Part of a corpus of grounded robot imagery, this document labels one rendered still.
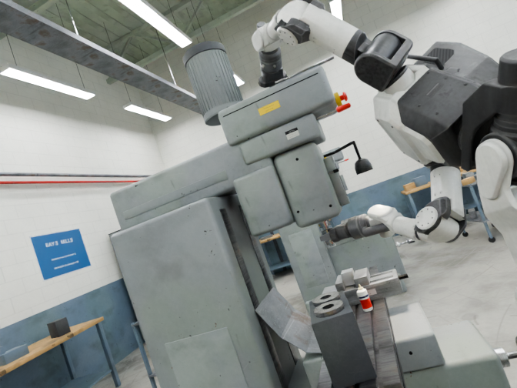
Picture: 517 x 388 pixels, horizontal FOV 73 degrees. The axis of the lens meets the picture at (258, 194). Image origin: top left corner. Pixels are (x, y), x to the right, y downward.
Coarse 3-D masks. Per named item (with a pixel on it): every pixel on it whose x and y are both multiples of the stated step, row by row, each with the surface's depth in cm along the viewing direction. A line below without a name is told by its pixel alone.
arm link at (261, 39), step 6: (258, 30) 124; (264, 30) 123; (252, 36) 131; (258, 36) 125; (264, 36) 124; (252, 42) 134; (258, 42) 128; (264, 42) 125; (270, 42) 125; (258, 48) 131; (264, 48) 131
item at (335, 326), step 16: (320, 304) 107; (336, 304) 100; (320, 320) 96; (336, 320) 95; (352, 320) 94; (320, 336) 95; (336, 336) 94; (352, 336) 94; (336, 352) 94; (352, 352) 94; (368, 352) 94; (336, 368) 94; (352, 368) 94; (368, 368) 93; (336, 384) 94; (352, 384) 94
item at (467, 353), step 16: (448, 336) 140; (464, 336) 136; (480, 336) 132; (448, 352) 129; (464, 352) 126; (480, 352) 122; (304, 368) 157; (432, 368) 124; (448, 368) 122; (464, 368) 121; (480, 368) 120; (496, 368) 118; (304, 384) 143; (416, 384) 125; (432, 384) 124; (448, 384) 123; (464, 384) 121; (480, 384) 120; (496, 384) 118
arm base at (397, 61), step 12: (396, 36) 101; (408, 48) 98; (360, 60) 98; (372, 60) 96; (384, 60) 95; (396, 60) 95; (360, 72) 101; (372, 72) 99; (384, 72) 97; (396, 72) 97; (372, 84) 101; (384, 84) 99
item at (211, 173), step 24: (168, 168) 156; (192, 168) 152; (216, 168) 149; (240, 168) 146; (120, 192) 163; (144, 192) 159; (168, 192) 156; (192, 192) 152; (216, 192) 149; (120, 216) 163; (144, 216) 160
